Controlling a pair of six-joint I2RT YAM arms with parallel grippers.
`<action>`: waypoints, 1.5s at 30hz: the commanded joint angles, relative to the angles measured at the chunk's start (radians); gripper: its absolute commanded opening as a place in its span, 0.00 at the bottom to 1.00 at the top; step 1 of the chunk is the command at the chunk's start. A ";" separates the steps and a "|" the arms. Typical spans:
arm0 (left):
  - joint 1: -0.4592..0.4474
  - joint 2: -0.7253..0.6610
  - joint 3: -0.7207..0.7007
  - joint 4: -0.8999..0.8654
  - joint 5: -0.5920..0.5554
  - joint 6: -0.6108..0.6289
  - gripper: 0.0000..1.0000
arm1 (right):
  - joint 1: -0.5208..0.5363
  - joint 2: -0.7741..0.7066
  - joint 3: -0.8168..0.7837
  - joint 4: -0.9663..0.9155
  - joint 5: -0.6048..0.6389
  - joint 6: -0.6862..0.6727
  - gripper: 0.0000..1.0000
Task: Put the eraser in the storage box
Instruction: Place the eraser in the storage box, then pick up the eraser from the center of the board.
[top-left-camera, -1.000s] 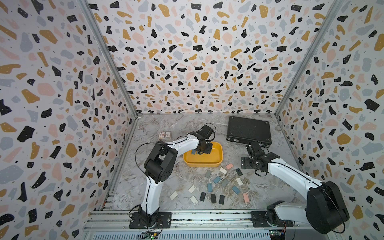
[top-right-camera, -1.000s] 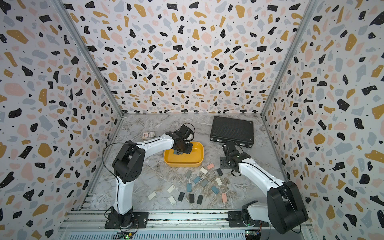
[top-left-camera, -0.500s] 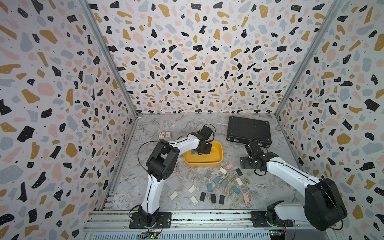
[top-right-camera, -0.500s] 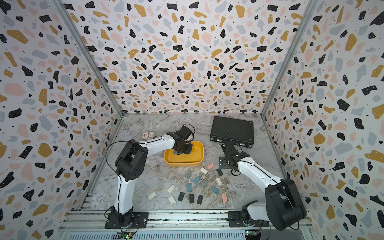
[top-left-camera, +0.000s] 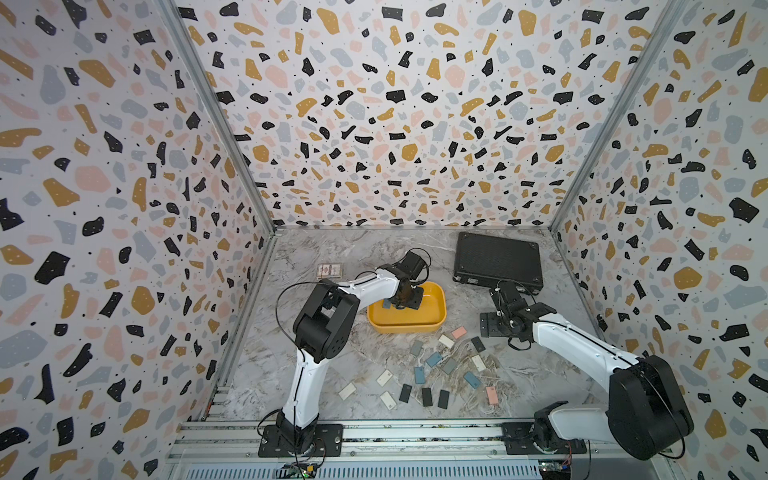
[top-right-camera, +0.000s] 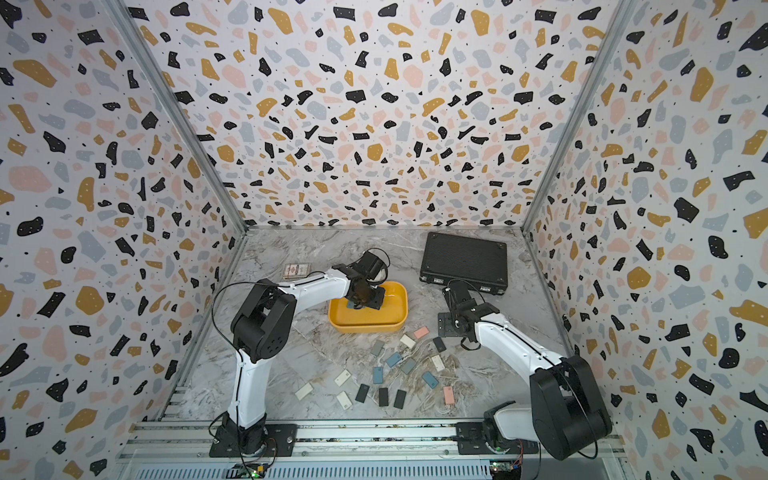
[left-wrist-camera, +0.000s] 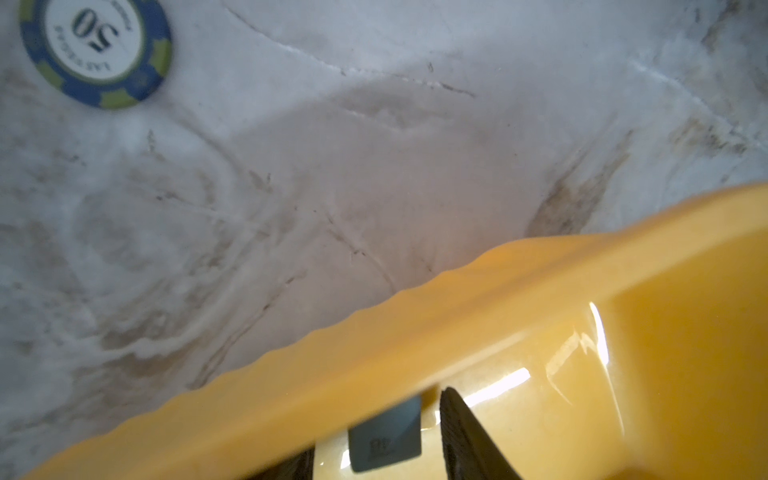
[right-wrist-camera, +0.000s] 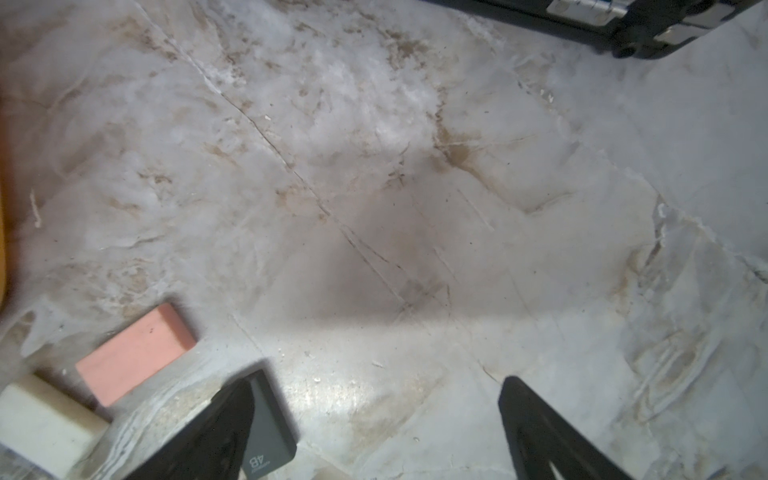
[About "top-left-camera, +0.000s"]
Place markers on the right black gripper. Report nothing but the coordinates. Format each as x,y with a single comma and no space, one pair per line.
486,322

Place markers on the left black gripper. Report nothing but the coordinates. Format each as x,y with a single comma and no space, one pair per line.
417,300

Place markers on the yellow plastic storage box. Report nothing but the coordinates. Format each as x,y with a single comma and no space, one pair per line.
429,317

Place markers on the pink eraser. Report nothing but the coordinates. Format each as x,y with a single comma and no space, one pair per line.
492,396
459,333

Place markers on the white eraser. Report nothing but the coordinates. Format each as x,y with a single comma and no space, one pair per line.
384,378
446,341
478,363
388,400
347,391

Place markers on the grey eraser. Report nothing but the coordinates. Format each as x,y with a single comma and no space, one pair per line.
416,348
449,366

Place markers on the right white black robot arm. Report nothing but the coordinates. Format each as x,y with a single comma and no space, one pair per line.
645,413

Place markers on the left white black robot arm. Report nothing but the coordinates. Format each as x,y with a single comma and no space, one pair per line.
323,326

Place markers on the black eraser upper right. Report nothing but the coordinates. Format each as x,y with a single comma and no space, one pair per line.
478,344

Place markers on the black eraser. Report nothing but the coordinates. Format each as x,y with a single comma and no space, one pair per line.
405,393
443,400
426,397
478,344

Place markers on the small card box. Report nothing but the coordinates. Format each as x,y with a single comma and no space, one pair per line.
330,271

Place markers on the black eraser bottom right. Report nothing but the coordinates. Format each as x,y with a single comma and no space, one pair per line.
443,400

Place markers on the black eraser bottom middle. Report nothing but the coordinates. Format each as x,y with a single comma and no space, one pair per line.
426,397

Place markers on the black eraser bottom left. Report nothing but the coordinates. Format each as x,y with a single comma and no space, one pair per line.
405,393

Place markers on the white eraser bottom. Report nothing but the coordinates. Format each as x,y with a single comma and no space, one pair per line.
388,400

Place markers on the black hard case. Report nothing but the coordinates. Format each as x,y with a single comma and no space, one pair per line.
484,260

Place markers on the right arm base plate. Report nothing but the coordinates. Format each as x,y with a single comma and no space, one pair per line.
519,439

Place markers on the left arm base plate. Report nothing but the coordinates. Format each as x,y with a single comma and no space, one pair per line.
322,440

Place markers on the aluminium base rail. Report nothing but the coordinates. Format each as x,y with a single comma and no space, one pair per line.
398,449

